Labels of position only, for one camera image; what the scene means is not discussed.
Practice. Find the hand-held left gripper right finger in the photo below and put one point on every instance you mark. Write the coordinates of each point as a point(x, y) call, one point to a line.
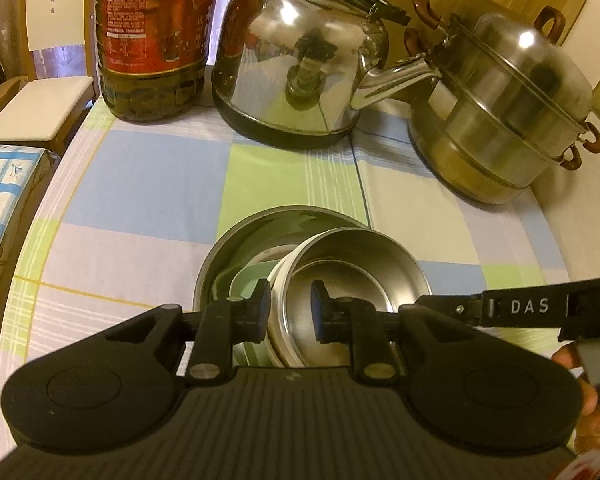
point(320, 312)

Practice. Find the light purple curtain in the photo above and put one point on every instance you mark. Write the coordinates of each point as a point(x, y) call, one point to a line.
point(0, 10)

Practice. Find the person's right hand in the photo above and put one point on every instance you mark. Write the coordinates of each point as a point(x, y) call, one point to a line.
point(595, 425)

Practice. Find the cream plastic bowl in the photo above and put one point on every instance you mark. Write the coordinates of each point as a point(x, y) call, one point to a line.
point(279, 285)

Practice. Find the stainless steel bowl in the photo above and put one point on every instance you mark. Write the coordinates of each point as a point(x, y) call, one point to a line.
point(360, 260)

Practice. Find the blue patterned box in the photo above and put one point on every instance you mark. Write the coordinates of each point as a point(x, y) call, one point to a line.
point(5, 200)

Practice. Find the stainless steel kettle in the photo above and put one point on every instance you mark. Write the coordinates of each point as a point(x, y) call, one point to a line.
point(290, 60)

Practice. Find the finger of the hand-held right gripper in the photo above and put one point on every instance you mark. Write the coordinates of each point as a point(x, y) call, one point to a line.
point(450, 306)

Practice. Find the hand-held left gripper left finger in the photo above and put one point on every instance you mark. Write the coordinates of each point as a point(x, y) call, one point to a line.
point(265, 310)

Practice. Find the green square plate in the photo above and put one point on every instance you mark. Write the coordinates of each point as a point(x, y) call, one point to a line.
point(247, 280)

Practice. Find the stainless steel steamer pot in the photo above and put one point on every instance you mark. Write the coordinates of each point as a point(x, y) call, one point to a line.
point(505, 100)

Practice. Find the checkered tablecloth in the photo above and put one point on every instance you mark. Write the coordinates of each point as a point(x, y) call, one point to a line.
point(145, 185)

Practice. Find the white wooden chair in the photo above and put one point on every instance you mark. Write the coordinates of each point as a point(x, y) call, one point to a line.
point(40, 105)

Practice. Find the large stainless steel plate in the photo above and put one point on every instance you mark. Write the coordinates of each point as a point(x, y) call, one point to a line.
point(220, 255)

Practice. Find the cooking oil bottle red label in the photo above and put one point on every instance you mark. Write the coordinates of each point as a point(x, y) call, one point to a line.
point(150, 35)

